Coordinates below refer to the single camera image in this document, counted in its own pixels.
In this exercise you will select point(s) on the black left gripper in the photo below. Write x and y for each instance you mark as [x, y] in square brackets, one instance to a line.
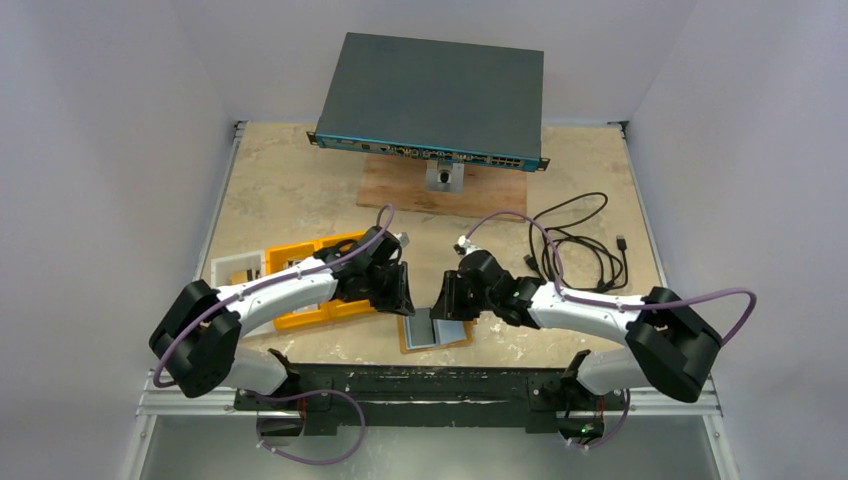
[398, 300]

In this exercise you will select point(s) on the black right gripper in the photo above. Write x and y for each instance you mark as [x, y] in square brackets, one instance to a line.
[452, 295]

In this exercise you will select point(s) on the tan leather card holder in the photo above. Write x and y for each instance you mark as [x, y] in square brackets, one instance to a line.
[419, 332]

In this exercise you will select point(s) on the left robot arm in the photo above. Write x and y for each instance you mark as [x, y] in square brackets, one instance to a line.
[198, 341]

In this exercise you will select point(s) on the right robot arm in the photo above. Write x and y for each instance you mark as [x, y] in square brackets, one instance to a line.
[664, 344]

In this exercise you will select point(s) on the yellow bin with black cards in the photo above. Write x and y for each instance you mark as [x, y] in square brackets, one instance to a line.
[337, 309]

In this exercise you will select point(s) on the yellow bin with silver cards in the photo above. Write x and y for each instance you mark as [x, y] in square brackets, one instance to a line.
[284, 257]

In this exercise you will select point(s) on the wooden board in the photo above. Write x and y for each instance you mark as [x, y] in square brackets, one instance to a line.
[412, 185]

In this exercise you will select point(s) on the white plastic tray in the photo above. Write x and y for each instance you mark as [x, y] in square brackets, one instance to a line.
[236, 269]

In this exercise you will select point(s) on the metal switch stand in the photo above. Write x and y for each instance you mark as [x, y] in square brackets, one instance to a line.
[445, 176]

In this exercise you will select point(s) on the blue network switch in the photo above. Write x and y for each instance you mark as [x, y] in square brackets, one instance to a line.
[435, 100]

